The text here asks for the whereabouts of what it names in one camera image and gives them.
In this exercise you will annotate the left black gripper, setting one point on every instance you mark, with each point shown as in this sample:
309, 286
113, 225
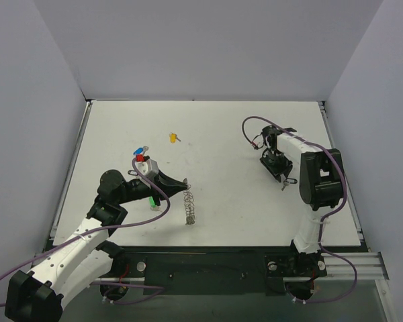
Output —
156, 187

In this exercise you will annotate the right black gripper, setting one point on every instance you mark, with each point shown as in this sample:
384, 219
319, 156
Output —
275, 164

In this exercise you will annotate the metal key organizer disc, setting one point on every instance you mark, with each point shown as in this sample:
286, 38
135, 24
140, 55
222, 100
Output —
188, 201

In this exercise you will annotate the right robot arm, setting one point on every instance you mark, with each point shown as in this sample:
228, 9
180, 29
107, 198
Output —
318, 174

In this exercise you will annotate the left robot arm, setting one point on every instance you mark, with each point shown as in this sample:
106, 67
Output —
43, 293

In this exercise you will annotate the green tag key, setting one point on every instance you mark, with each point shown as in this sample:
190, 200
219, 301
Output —
153, 205

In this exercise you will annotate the blue tag key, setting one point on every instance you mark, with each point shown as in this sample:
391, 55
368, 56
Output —
141, 150

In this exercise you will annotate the yellow tag key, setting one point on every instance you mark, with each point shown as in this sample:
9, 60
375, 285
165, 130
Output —
174, 138

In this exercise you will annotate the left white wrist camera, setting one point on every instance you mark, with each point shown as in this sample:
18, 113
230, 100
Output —
146, 166

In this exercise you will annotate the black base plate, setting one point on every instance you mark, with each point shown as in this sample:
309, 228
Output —
219, 270

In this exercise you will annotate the aluminium frame rail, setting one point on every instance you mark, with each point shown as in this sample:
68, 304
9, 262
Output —
369, 266

